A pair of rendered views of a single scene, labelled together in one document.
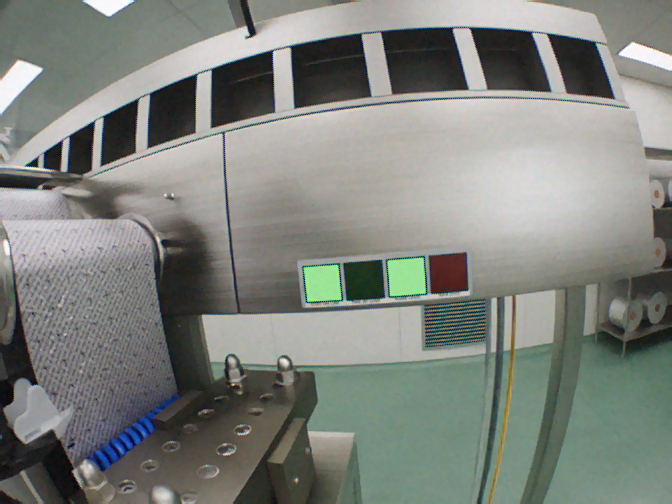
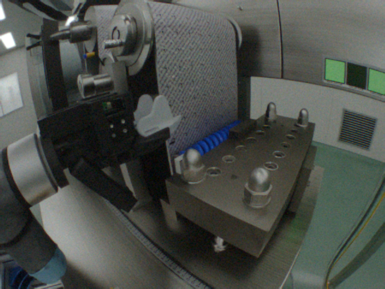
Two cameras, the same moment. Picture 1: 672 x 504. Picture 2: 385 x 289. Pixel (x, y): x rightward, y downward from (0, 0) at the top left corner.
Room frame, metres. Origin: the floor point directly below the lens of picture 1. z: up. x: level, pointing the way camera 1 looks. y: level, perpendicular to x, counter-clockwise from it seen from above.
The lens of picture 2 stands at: (0.00, 0.13, 1.19)
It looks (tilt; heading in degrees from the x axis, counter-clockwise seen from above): 26 degrees down; 34
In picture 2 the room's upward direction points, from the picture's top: 5 degrees counter-clockwise
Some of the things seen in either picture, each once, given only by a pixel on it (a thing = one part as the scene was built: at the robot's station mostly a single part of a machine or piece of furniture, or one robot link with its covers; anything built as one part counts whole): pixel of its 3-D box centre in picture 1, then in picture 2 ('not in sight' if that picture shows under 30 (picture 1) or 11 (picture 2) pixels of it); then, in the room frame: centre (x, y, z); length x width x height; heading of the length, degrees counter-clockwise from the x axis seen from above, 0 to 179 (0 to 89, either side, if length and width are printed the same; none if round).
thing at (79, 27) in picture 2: not in sight; (79, 31); (0.23, 0.63, 1.34); 0.06 x 0.06 x 0.06; 80
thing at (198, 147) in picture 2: (142, 433); (218, 139); (0.31, 0.27, 1.03); 0.21 x 0.04 x 0.03; 170
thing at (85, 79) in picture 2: not in sight; (85, 84); (0.13, 0.42, 1.18); 0.04 x 0.02 x 0.04; 80
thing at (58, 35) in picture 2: not in sight; (59, 35); (0.17, 0.64, 1.34); 0.06 x 0.03 x 0.03; 170
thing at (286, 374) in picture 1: (285, 368); (303, 116); (0.48, 0.10, 1.05); 0.04 x 0.04 x 0.04
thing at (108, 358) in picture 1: (113, 369); (208, 96); (0.32, 0.29, 1.12); 0.23 x 0.01 x 0.18; 170
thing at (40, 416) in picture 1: (43, 411); (162, 115); (0.18, 0.30, 1.11); 0.09 x 0.03 x 0.06; 169
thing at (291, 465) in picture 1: (296, 470); (305, 178); (0.33, 0.08, 0.97); 0.10 x 0.03 x 0.11; 170
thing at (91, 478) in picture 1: (92, 478); (192, 164); (0.17, 0.25, 1.05); 0.04 x 0.04 x 0.04
